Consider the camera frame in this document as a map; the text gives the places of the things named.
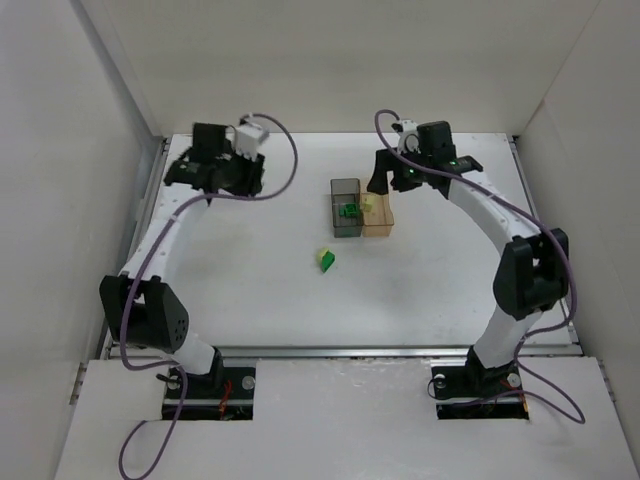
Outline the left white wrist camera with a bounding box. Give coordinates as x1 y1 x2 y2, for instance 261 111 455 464
233 115 270 161

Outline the grey transparent container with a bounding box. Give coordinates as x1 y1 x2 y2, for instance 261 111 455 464
330 178 363 238

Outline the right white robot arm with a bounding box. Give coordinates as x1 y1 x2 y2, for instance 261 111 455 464
367 118 569 400

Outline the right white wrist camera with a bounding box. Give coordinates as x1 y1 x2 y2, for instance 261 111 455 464
392 119 420 154

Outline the orange transparent container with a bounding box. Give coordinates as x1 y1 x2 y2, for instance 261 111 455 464
360 192 395 238

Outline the dark green square lego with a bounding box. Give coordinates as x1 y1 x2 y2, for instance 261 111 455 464
345 203 360 218

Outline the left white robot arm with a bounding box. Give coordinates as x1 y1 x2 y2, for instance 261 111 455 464
99 120 269 379

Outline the dark green curved lego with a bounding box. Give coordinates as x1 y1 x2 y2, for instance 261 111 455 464
319 250 335 273

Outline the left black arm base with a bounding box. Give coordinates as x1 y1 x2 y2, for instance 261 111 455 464
156 354 257 421

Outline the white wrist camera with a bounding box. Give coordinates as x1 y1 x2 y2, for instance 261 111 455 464
392 119 420 154
233 115 270 161

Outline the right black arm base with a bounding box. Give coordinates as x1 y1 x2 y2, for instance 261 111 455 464
427 349 529 420

